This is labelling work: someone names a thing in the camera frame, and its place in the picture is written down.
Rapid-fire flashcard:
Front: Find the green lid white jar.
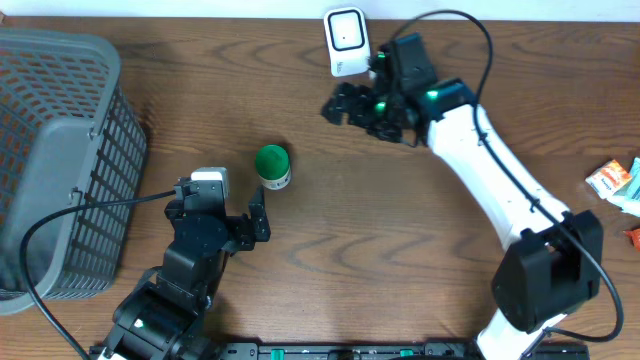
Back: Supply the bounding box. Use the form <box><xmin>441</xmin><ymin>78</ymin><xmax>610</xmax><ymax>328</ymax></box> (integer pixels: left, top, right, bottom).
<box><xmin>255</xmin><ymin>144</ymin><xmax>291</xmax><ymax>190</ymax></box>

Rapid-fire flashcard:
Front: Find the orange tissue pack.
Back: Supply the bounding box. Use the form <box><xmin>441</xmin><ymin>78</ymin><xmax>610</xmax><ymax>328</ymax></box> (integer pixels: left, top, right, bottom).
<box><xmin>585</xmin><ymin>160</ymin><xmax>632</xmax><ymax>199</ymax></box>

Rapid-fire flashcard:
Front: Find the teal wet wipes pack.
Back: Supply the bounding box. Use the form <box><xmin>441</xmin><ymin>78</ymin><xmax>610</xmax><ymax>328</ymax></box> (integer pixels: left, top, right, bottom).
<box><xmin>608</xmin><ymin>157</ymin><xmax>640</xmax><ymax>217</ymax></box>

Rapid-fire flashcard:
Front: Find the red snack package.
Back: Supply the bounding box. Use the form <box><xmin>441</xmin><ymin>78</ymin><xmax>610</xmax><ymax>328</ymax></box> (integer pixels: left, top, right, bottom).
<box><xmin>624</xmin><ymin>228</ymin><xmax>640</xmax><ymax>251</ymax></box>

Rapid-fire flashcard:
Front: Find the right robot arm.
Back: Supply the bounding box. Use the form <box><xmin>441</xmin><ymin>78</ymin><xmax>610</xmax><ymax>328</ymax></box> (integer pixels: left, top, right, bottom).
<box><xmin>321</xmin><ymin>79</ymin><xmax>608</xmax><ymax>359</ymax></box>

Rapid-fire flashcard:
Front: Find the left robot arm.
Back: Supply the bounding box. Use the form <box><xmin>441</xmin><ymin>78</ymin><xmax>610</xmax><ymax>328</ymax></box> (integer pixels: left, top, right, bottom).
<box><xmin>89</xmin><ymin>178</ymin><xmax>271</xmax><ymax>360</ymax></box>

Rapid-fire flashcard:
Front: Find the white barcode scanner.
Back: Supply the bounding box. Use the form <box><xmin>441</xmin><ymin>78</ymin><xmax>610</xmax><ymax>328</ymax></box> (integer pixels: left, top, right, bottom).
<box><xmin>323</xmin><ymin>6</ymin><xmax>371</xmax><ymax>77</ymax></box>

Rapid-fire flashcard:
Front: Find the grey plastic mesh basket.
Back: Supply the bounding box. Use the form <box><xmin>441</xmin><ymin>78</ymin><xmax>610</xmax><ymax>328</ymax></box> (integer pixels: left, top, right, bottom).
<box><xmin>1</xmin><ymin>28</ymin><xmax>147</xmax><ymax>316</ymax></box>

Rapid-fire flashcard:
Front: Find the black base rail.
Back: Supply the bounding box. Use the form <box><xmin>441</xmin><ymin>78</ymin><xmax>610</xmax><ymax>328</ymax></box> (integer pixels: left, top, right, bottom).
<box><xmin>217</xmin><ymin>341</ymin><xmax>482</xmax><ymax>360</ymax></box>

